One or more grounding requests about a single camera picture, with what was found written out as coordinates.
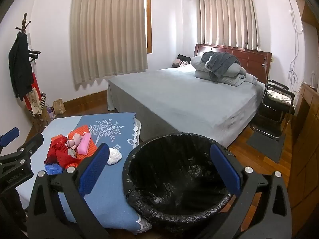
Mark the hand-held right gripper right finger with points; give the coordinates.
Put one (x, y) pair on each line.
(225, 169)

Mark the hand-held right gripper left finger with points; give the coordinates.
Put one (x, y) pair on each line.
(93, 169)

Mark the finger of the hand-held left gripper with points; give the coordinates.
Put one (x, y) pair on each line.
(32, 144)
(8, 135)

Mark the red cloth bag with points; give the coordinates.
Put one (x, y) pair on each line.
(56, 151)

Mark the white tissue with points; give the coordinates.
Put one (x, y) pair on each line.
(114, 155)

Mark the pink pouch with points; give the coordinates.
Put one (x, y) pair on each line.
(84, 143)

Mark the blue plastic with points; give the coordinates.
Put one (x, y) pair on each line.
(52, 169)

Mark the pink knitted cloth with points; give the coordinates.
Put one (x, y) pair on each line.
(73, 140)

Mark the large orange foam mesh sheet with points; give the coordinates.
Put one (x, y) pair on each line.
(81, 130)

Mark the bin with black liner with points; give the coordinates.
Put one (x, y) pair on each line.
(174, 179)

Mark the brown cardboard box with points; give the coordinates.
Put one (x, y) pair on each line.
(43, 122)

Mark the blue tree print tablecloth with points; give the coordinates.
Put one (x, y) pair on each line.
(112, 191)

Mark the purple and white object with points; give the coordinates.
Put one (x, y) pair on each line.
(51, 112)

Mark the canvas tote bag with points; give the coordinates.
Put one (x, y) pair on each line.
(35, 102)

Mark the striped bag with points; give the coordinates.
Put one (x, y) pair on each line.
(43, 102)

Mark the brown paper bag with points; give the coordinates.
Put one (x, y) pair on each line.
(59, 105)

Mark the grey floor mat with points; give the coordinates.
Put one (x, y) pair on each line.
(266, 144)

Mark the black jacket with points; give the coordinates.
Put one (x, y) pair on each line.
(20, 64)

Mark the black metal chair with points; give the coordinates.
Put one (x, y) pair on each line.
(271, 109)

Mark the bed with grey sheet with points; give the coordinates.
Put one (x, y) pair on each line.
(187, 99)

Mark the wooden cabinet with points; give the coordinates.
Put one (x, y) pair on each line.
(304, 142)

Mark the patterned chair cushion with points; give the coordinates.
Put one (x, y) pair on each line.
(280, 97)

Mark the folded light grey duvet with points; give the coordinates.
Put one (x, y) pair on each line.
(224, 77)

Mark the dark grey blanket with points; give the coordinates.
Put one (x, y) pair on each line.
(219, 62)

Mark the wooden coat rack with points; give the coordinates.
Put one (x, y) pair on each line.
(24, 22)

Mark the pink bundle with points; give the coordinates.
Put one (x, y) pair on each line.
(178, 62)

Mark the wooden headboard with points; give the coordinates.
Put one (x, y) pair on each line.
(251, 54)

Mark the black bag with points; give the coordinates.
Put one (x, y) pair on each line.
(184, 57)

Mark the wide beige curtain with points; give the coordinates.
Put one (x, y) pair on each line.
(107, 34)

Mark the narrow beige curtain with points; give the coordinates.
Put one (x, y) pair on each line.
(224, 17)

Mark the wooden window frame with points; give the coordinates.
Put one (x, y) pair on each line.
(149, 22)

